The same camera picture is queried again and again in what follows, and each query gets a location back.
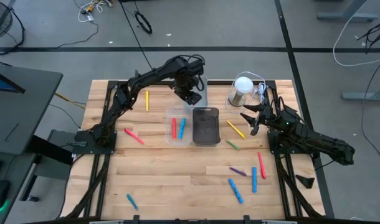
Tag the black aluminium table frame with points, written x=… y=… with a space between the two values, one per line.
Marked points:
x=221 y=82

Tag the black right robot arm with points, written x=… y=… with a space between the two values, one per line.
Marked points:
x=321 y=144

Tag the black triangular plastic piece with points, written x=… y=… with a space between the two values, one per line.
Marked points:
x=306 y=182

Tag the clear plastic bin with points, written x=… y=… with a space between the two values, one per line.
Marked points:
x=177 y=141

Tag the pink marker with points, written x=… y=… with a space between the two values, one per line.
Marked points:
x=134 y=136

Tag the monitor with blue screen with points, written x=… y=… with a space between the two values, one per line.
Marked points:
x=3 y=84

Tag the yellow marker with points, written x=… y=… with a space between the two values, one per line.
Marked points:
x=147 y=101
x=236 y=129

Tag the blue marker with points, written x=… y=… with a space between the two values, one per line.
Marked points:
x=254 y=180
x=182 y=128
x=236 y=191

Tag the grey desk base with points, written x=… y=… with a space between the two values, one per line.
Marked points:
x=57 y=169

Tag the white plastic bin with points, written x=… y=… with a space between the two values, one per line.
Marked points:
x=205 y=96

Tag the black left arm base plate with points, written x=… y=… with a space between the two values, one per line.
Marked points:
x=110 y=149

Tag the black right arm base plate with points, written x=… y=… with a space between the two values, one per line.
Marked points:
x=272 y=149

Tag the black floor fan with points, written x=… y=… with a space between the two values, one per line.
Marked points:
x=0 y=18

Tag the dark smoky plastic bin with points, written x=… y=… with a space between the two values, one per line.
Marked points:
x=205 y=127

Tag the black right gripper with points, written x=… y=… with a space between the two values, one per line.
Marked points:
x=266 y=119

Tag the grey desk foot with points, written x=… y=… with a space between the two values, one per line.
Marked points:
x=345 y=16
x=364 y=96

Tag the teal marker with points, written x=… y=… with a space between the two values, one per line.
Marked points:
x=132 y=202

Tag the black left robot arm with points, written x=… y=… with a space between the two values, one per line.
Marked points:
x=155 y=73

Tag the black desk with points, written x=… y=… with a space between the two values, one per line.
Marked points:
x=25 y=109

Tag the red slim marker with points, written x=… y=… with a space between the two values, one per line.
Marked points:
x=262 y=165

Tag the white mushroom table lamp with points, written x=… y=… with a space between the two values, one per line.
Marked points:
x=243 y=84

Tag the purple marker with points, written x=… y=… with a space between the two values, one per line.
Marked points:
x=238 y=171

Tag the red highlighter marker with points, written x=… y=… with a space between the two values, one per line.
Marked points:
x=174 y=128

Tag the green marker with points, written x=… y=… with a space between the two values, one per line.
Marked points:
x=232 y=145

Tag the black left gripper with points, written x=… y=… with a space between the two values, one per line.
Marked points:
x=191 y=96

